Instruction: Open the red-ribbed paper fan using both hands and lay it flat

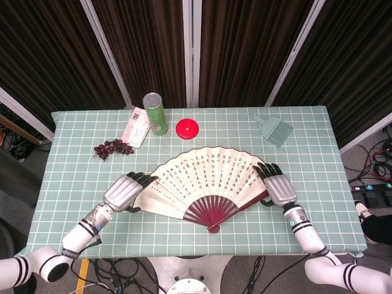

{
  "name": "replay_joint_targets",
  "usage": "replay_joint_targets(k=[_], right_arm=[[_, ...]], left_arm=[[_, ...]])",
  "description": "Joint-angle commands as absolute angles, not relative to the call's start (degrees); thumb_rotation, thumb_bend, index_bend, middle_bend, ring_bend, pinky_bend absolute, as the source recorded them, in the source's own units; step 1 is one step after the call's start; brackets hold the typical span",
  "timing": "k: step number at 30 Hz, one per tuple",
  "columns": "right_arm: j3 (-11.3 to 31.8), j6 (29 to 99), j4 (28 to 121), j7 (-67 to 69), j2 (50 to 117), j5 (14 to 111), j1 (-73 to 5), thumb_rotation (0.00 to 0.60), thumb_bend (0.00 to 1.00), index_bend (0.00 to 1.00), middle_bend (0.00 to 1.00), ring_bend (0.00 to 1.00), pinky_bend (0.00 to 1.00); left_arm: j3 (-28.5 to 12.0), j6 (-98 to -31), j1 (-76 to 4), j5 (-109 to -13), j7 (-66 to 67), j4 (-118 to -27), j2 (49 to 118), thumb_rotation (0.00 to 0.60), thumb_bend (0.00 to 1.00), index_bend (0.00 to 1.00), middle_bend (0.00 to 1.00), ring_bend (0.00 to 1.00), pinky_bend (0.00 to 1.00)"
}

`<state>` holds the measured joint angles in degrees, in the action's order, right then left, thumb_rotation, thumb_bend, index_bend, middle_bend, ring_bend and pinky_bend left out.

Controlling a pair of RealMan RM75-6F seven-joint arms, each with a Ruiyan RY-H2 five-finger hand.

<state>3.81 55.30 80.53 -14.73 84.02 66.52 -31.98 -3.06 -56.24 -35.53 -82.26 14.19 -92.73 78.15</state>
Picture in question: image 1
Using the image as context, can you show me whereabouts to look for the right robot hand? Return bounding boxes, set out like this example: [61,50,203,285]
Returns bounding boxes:
[251,162,298,208]

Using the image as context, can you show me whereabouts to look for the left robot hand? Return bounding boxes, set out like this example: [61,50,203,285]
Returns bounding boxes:
[102,171,159,214]

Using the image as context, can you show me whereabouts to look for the paper folding fan red ribs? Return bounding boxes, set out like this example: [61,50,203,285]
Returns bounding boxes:
[133,146,270,234]

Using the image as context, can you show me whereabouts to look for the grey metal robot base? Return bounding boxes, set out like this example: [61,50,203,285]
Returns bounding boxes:
[146,255,233,294]

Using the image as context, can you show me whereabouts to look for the green checked tablecloth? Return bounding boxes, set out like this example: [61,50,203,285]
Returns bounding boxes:
[29,105,368,261]

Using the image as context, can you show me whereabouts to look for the dark red grape bunch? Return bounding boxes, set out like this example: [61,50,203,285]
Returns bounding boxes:
[93,138,135,160]

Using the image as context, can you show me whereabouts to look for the teal plastic brush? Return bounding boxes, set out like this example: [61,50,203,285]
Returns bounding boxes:
[248,112,294,149]

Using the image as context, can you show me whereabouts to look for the white pink tissue packet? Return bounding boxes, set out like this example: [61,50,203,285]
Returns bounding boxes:
[121,106,151,148]

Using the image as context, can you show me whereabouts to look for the green chip can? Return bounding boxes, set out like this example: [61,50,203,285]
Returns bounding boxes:
[142,92,170,137]

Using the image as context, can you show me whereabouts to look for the red round disc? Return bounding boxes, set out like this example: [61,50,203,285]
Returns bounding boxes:
[175,118,200,141]

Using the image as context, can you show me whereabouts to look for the black power strip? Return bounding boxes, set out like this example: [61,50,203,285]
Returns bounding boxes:
[350,183,392,194]

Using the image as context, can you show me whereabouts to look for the person leg black trousers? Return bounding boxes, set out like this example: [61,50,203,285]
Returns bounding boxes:
[354,198,392,244]

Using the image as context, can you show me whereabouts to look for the brown wooden pole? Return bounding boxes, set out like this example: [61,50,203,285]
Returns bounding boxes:
[0,113,42,145]

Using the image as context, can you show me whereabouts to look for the black cable tangle under table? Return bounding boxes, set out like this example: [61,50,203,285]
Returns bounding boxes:
[70,257,172,294]

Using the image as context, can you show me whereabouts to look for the black floor cable bundle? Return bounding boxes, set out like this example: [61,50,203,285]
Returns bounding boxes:
[347,128,392,184]

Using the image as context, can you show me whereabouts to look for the dark partition panel white frame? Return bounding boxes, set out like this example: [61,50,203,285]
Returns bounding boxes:
[81,0,197,108]
[0,0,131,141]
[266,0,392,154]
[195,0,327,108]

